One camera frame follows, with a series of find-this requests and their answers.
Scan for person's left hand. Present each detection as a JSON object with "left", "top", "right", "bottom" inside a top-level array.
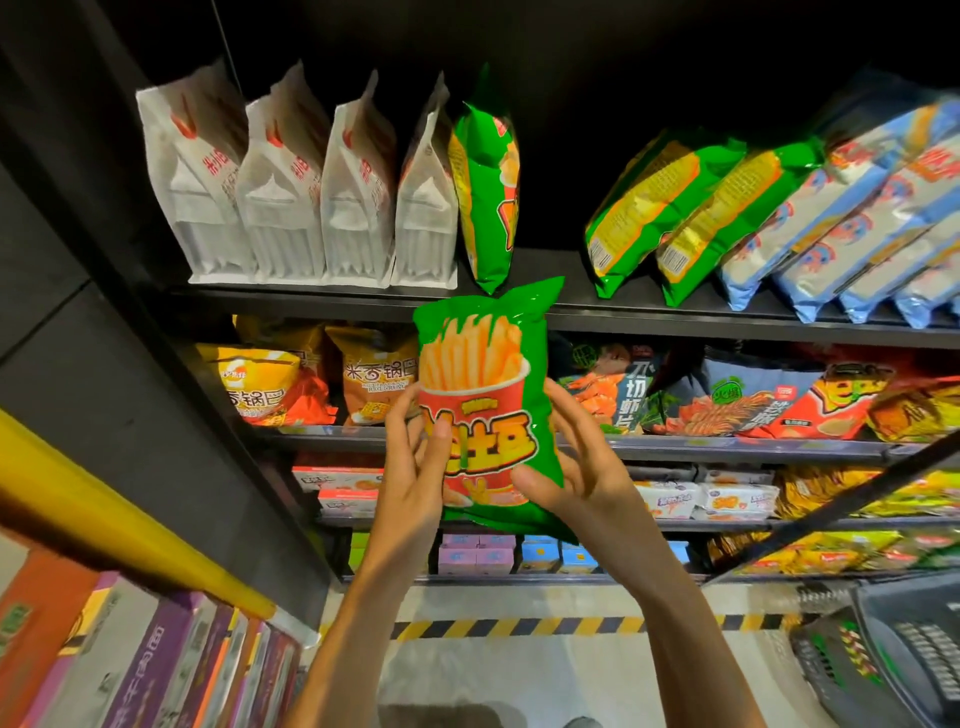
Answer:
[{"left": 367, "top": 382, "right": 452, "bottom": 584}]

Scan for person's right hand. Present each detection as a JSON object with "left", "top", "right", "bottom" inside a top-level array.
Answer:
[{"left": 540, "top": 378, "right": 671, "bottom": 569}]

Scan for dark shrimp chip bags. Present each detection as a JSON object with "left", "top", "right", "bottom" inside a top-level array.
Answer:
[
  {"left": 660, "top": 352, "right": 804, "bottom": 440},
  {"left": 552, "top": 345, "right": 669, "bottom": 437}
]

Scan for row of small blue boxes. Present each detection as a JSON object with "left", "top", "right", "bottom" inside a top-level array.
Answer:
[{"left": 517, "top": 535, "right": 695, "bottom": 575}]

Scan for tan snack bag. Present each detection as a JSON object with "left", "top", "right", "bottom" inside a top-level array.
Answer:
[{"left": 327, "top": 327, "right": 419, "bottom": 426}]

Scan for green fries snack bag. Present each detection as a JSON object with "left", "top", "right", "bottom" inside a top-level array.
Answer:
[
  {"left": 412, "top": 277, "right": 575, "bottom": 542},
  {"left": 585, "top": 132, "right": 747, "bottom": 299},
  {"left": 450, "top": 102, "right": 522, "bottom": 297},
  {"left": 655, "top": 138, "right": 824, "bottom": 309}
]

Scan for black metal shelf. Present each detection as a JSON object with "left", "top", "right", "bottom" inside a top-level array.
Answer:
[{"left": 75, "top": 0, "right": 960, "bottom": 590}]

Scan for orange yellow snack bag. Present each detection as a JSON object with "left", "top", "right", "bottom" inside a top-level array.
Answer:
[{"left": 195, "top": 322, "right": 339, "bottom": 429}]

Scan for row of orange chip bags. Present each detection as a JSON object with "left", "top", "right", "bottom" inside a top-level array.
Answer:
[{"left": 742, "top": 360, "right": 897, "bottom": 444}]

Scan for row of plain white bags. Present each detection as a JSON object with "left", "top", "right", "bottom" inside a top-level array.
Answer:
[{"left": 135, "top": 60, "right": 459, "bottom": 290}]

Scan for blue puffed snack bag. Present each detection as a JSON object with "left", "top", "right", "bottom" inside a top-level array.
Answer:
[
  {"left": 840, "top": 217, "right": 960, "bottom": 324},
  {"left": 895, "top": 258, "right": 960, "bottom": 329},
  {"left": 772, "top": 142, "right": 960, "bottom": 324},
  {"left": 720, "top": 97, "right": 960, "bottom": 312}
]

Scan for person's right forearm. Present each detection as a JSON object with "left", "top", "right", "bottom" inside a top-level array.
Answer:
[{"left": 615, "top": 525, "right": 767, "bottom": 728}]

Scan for person's left forearm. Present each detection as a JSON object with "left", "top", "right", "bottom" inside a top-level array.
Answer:
[{"left": 285, "top": 562, "right": 437, "bottom": 728}]

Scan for black shopping basket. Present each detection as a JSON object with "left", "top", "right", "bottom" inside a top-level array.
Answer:
[{"left": 790, "top": 570, "right": 960, "bottom": 728}]

